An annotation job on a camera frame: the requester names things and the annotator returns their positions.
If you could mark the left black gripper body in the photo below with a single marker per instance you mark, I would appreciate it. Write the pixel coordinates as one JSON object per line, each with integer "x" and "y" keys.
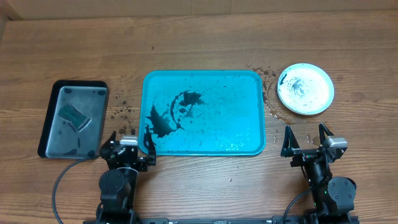
{"x": 141, "y": 163}

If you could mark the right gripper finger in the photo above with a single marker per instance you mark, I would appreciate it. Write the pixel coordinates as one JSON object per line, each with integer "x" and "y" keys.
{"x": 290, "y": 145}
{"x": 325, "y": 134}

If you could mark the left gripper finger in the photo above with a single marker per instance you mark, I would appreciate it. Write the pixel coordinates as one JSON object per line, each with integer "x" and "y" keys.
{"x": 108, "y": 145}
{"x": 150, "y": 146}

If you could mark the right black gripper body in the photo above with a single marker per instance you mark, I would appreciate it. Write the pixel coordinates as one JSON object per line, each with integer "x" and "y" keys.
{"x": 305, "y": 155}

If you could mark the light blue rimmed plate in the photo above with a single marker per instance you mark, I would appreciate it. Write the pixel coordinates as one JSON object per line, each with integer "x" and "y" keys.
{"x": 305, "y": 89}

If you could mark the dark green sponge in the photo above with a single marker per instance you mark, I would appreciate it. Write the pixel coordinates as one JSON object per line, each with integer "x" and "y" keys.
{"x": 77, "y": 119}

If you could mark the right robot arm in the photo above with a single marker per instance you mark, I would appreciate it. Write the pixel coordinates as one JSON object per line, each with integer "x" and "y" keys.
{"x": 333, "y": 197}

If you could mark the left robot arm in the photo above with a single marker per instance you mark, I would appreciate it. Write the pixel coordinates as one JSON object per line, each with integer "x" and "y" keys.
{"x": 118, "y": 184}

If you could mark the black water tray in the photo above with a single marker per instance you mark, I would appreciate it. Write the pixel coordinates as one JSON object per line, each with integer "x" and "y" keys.
{"x": 58, "y": 139}

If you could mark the teal plastic tray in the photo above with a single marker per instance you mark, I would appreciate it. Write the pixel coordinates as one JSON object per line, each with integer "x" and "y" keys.
{"x": 202, "y": 113}

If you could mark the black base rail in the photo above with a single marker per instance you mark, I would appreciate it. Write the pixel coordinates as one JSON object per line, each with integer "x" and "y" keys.
{"x": 274, "y": 220}

